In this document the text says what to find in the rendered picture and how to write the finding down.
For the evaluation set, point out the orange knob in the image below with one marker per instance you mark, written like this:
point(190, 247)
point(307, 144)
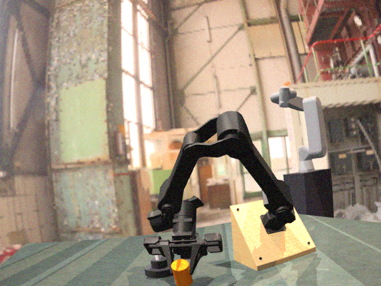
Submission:
point(181, 272)

